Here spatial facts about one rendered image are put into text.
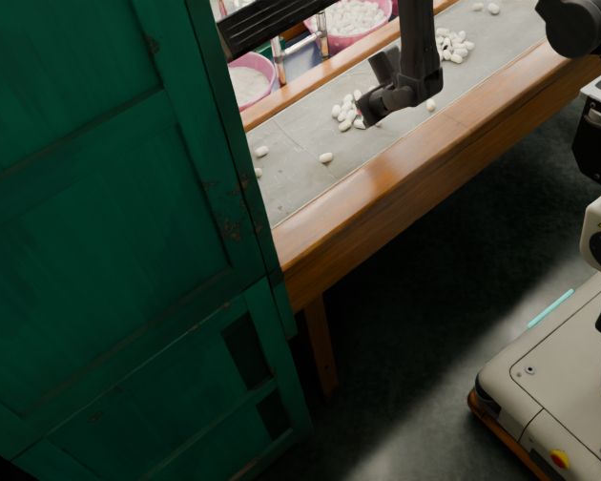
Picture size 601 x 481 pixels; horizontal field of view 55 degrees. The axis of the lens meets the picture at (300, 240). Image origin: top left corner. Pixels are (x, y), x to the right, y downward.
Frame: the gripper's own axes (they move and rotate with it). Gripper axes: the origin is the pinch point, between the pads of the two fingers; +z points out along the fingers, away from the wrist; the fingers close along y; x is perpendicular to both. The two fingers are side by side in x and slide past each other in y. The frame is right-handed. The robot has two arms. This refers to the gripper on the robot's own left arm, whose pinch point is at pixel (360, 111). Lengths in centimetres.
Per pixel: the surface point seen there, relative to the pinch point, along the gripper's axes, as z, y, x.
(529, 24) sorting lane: 3, -63, 6
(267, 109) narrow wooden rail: 20.3, 11.7, -11.2
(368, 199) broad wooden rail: -10.8, 15.0, 16.0
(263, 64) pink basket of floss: 34.7, -0.3, -22.3
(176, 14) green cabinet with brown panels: -54, 47, -26
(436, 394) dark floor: 24, 9, 87
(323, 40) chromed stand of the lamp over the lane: 20.3, -12.5, -19.0
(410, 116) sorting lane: 1.5, -12.8, 8.2
